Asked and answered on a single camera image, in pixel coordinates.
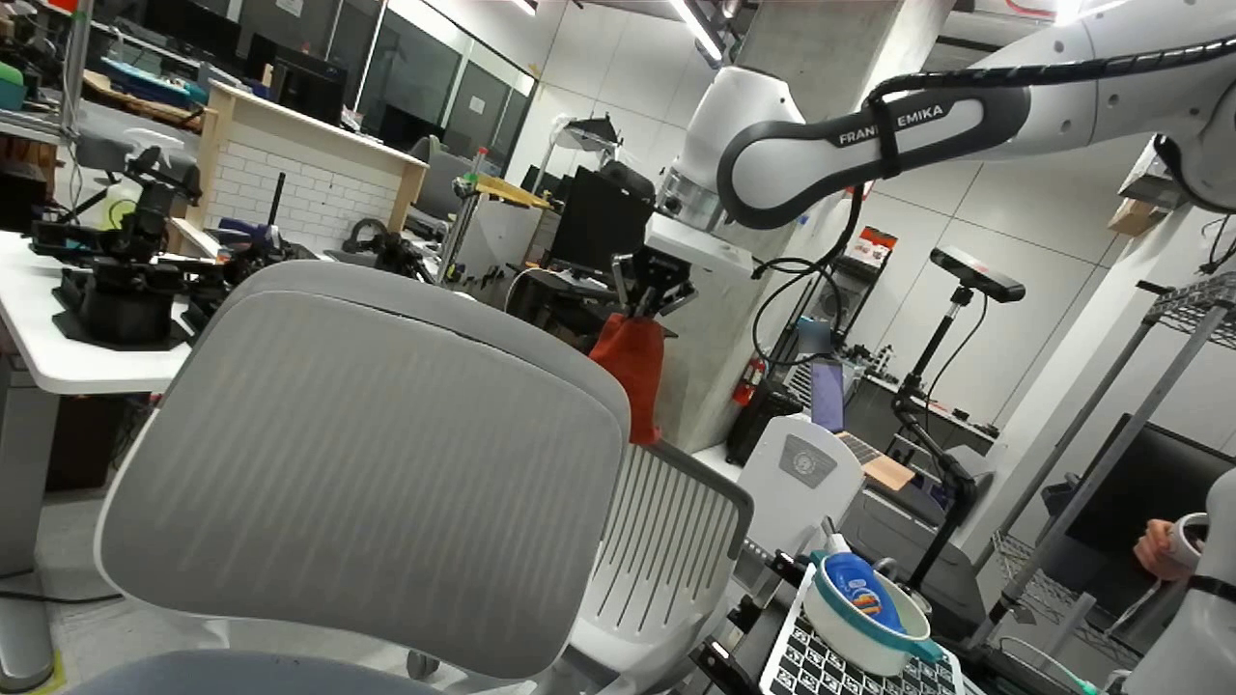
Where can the blue bottle white cap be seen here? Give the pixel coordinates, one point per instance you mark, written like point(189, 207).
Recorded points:
point(852, 579)

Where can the cluttered storage shelf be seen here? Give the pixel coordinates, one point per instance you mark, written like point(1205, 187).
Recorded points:
point(141, 72)

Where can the white cabinet yellow top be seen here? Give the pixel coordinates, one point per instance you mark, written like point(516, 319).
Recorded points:
point(497, 238)

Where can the white bowl teal rim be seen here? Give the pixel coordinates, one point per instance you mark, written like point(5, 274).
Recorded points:
point(852, 637)

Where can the white tiled wooden box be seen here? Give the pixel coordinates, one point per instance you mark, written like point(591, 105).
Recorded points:
point(310, 194)

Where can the red shelf label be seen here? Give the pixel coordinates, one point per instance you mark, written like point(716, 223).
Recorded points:
point(878, 240)

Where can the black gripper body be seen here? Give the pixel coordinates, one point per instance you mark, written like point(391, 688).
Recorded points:
point(660, 274)

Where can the dark glass partition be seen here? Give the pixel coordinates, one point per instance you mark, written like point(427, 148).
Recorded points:
point(411, 72)

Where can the black stereo camera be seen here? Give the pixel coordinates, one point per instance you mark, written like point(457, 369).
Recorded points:
point(986, 274)

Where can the black camera rig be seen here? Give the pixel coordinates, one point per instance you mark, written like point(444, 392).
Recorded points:
point(120, 303)

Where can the purple container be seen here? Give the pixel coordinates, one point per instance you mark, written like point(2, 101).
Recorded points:
point(826, 392)

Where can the ceiling light strip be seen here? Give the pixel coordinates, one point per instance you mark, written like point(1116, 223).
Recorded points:
point(698, 33)

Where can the black flat screen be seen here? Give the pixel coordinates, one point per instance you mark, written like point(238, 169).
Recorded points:
point(1106, 507)

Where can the white work table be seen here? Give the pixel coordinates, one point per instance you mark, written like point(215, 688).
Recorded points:
point(77, 369)

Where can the black mechanical gadget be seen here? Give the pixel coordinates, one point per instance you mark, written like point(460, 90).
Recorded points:
point(238, 247)

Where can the orange cloth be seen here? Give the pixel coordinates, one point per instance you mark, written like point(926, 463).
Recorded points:
point(635, 372)

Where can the black machine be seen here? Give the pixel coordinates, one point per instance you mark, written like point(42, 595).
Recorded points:
point(601, 217)

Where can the white plastic jug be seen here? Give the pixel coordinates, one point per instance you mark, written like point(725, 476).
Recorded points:
point(796, 485)

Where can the brown cardboard box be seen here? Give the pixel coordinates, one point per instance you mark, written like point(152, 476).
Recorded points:
point(891, 472)

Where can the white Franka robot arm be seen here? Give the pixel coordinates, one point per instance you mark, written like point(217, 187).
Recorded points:
point(1133, 90)

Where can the red fire extinguisher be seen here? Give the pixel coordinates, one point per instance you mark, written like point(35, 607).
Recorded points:
point(748, 383)

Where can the brown wall box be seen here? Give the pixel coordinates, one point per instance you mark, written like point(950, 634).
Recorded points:
point(1142, 212)

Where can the black camera tripod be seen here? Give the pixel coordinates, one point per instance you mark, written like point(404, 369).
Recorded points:
point(950, 486)

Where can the grey mesh back office chair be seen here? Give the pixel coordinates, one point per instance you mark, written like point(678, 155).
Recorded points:
point(359, 476)

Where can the person bare hand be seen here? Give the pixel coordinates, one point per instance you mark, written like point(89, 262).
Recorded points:
point(1164, 548)

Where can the black desk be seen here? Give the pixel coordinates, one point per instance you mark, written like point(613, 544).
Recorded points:
point(552, 290)

